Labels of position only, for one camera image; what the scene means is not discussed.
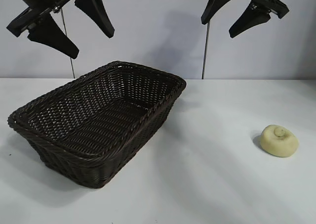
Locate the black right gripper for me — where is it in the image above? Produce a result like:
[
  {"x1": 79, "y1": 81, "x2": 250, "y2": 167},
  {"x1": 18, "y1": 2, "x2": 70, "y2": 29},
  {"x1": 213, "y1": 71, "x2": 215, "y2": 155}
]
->
[{"x1": 200, "y1": 0, "x2": 290, "y2": 40}]

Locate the dark brown woven basket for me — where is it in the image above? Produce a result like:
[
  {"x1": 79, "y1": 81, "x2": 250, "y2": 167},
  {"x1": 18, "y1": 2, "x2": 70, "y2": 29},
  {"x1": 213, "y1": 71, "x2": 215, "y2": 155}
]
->
[{"x1": 7, "y1": 60, "x2": 187, "y2": 189}]

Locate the pale yellow egg yolk pastry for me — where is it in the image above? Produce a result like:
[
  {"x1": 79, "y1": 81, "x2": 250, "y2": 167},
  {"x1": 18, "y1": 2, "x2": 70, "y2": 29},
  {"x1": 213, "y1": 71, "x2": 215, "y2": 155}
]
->
[{"x1": 259, "y1": 124, "x2": 300, "y2": 158}]

